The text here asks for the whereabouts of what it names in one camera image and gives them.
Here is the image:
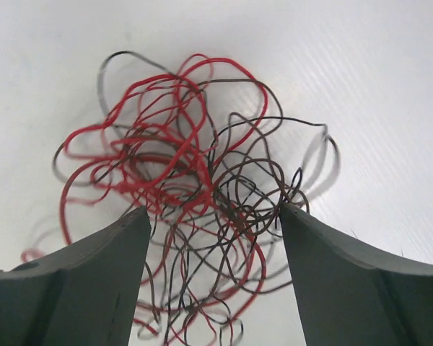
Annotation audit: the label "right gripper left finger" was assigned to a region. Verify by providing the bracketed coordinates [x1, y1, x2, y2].
[0, 208, 151, 345]

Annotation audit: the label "red and black wires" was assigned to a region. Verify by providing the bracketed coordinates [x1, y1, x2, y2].
[20, 50, 342, 343]

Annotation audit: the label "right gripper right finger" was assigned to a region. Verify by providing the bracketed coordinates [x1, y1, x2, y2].
[280, 204, 433, 345]

